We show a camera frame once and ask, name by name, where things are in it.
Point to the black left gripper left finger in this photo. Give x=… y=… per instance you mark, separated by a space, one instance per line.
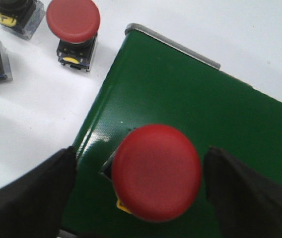
x=32 y=206

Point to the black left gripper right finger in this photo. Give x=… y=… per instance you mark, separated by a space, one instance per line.
x=246 y=203

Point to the red mushroom push button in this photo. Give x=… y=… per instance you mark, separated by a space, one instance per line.
x=156 y=173
x=21 y=17
x=76 y=24

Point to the green conveyor belt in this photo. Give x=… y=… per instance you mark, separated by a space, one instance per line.
x=262 y=146

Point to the aluminium conveyor frame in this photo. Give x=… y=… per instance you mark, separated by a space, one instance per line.
x=173 y=44

